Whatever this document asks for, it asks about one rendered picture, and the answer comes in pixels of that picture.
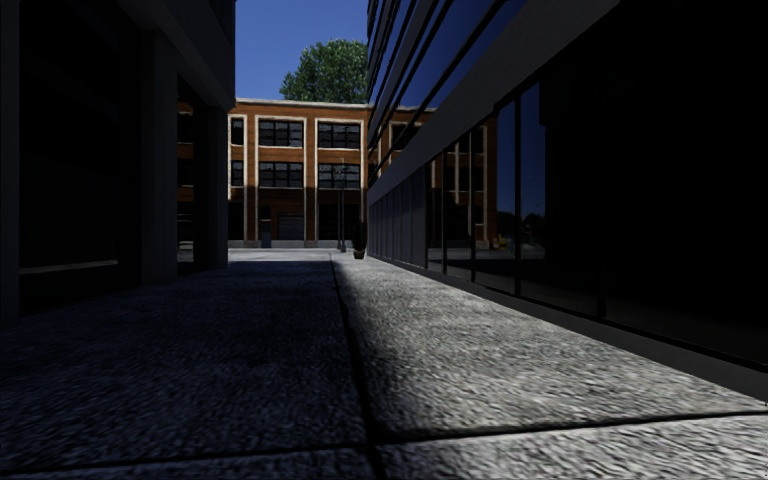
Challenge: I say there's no grey street lamp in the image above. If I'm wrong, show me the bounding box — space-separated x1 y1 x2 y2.
335 157 350 253

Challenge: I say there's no red brick building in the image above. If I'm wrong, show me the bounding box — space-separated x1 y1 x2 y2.
177 97 436 250

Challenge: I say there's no tree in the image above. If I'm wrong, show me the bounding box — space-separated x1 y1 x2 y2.
278 39 369 105

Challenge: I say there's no glass tower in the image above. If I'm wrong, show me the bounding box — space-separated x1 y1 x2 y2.
366 0 768 402

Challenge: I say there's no dark building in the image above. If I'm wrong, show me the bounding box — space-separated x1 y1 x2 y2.
0 0 237 329

